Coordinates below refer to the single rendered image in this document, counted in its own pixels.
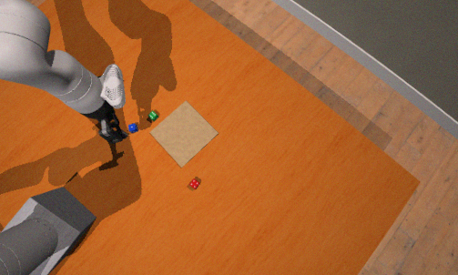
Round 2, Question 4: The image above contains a tan square mat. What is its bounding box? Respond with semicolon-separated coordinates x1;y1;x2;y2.
149;101;218;168

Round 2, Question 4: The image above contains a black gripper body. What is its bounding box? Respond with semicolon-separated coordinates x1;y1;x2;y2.
80;100;113;124

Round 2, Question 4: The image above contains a blue die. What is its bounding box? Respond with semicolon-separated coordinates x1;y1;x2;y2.
128;123;138;133

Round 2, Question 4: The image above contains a red die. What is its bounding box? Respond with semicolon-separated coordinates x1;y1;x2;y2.
189;178;199;189

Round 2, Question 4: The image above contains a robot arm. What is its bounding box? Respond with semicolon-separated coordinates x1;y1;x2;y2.
0;0;126;275

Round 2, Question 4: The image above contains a green die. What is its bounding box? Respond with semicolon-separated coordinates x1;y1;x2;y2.
148;111;158;121

